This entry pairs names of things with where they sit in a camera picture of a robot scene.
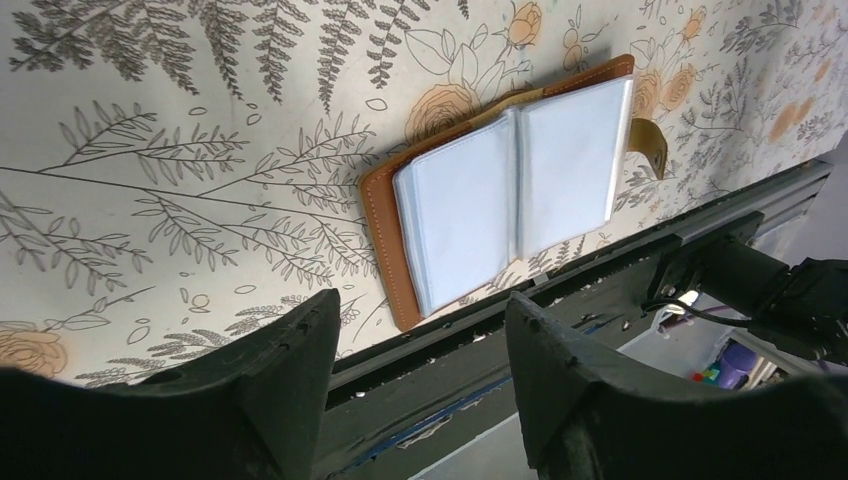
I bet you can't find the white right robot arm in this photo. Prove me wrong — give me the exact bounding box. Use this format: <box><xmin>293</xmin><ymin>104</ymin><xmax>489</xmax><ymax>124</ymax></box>
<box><xmin>642</xmin><ymin>235</ymin><xmax>847</xmax><ymax>366</ymax></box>

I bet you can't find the floral patterned table mat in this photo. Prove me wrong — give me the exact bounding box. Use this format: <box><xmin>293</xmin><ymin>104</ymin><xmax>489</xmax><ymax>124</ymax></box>
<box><xmin>1</xmin><ymin>1</ymin><xmax>847</xmax><ymax>387</ymax></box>

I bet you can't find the colourful toy blocks pile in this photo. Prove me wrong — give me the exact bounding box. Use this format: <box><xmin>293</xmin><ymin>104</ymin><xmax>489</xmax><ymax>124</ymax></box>
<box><xmin>691</xmin><ymin>368</ymin><xmax>720</xmax><ymax>386</ymax></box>

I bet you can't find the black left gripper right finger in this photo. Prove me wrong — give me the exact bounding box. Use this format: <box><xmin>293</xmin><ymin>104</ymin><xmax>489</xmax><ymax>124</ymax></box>
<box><xmin>506</xmin><ymin>293</ymin><xmax>847</xmax><ymax>479</ymax></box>

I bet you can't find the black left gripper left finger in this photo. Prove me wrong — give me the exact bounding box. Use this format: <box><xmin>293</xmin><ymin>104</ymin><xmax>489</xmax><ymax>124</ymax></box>
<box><xmin>1</xmin><ymin>289</ymin><xmax>340</xmax><ymax>479</ymax></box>

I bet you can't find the brown leather card holder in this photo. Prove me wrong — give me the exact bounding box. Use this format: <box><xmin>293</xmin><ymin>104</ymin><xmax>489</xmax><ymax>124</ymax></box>
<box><xmin>359</xmin><ymin>54</ymin><xmax>668</xmax><ymax>332</ymax></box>

